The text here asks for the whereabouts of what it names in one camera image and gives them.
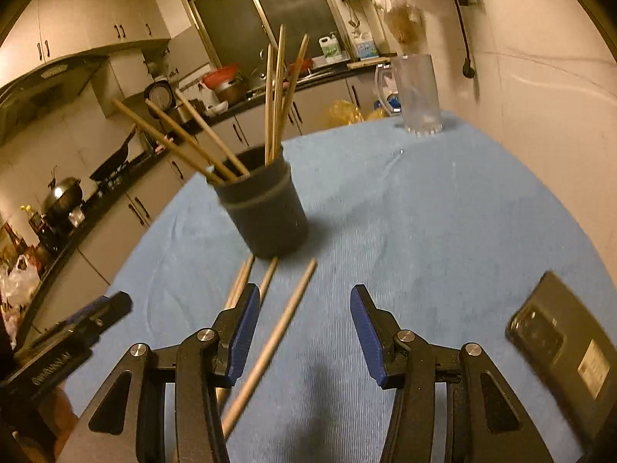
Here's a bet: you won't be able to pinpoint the gas stove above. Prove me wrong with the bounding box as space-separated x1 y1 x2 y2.
39 145 160 247

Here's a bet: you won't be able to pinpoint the beige base cabinets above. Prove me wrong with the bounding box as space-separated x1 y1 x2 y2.
29 77 386 329

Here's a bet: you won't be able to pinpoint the single wooden chopstick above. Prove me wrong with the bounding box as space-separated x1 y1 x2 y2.
258 257 279 295
219 258 319 439
224 255 255 309

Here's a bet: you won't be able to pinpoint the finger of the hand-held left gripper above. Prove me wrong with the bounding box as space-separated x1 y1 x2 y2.
65 292 133 345

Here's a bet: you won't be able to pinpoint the black frying wok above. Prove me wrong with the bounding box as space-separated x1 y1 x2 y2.
89 123 138 181

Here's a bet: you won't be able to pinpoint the black kitchen countertop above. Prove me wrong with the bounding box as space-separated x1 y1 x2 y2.
10 65 386 348

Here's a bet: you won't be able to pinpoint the frosted glass mug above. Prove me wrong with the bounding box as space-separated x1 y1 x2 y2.
375 54 443 137

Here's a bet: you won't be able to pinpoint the hanging plastic bags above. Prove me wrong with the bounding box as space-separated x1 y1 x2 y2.
371 0 425 44

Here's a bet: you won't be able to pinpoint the white bottle blue label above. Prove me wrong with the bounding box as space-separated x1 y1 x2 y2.
352 30 377 61

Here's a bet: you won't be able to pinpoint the white bottle green label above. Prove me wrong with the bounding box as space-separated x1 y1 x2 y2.
318 33 341 64

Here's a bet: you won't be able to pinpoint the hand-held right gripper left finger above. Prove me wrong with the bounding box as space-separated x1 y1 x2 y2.
58 283 261 463

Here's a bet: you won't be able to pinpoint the cooking oil bottle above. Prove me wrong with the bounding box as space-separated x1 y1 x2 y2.
22 205 44 232

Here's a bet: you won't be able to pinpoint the black smartphone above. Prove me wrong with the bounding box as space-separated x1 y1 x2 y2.
505 271 617 432

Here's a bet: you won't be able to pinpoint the red plastic basin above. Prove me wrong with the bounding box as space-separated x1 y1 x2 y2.
201 64 239 88

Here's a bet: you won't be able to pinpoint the person's left forearm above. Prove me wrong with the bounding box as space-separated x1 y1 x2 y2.
51 386 78 425

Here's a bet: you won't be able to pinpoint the white plastic bag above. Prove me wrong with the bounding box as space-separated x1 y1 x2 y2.
0 255 39 309

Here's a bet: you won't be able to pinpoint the range hood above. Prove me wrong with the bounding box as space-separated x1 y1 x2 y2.
0 55 109 145

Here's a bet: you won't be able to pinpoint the rice cooker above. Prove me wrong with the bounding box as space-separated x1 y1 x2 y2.
145 81 194 126

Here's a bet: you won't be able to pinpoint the steel wok with lid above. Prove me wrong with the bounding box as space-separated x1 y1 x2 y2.
41 166 84 218

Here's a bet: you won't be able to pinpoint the brown cooking pot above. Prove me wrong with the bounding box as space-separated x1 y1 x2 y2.
212 79 249 107

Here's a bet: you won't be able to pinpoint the yellow plastic bag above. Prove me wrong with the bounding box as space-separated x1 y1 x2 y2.
330 100 389 126

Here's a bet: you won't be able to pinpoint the black power cord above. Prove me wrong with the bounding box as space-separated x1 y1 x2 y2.
434 0 478 80

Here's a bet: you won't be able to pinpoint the blue tablecloth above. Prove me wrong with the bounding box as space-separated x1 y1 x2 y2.
58 110 610 463

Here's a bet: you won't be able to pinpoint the black utensil holder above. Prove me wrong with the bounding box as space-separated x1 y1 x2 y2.
212 146 310 259

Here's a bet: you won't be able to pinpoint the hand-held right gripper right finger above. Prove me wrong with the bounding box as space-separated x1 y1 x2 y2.
350 284 555 463

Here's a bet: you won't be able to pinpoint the beige upper cabinets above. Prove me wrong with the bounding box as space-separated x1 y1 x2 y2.
0 0 172 66

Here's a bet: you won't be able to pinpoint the kitchen window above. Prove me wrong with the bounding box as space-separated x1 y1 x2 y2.
174 0 341 83

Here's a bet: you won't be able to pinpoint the bunch of wooden chopsticks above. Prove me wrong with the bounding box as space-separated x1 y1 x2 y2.
111 24 310 184

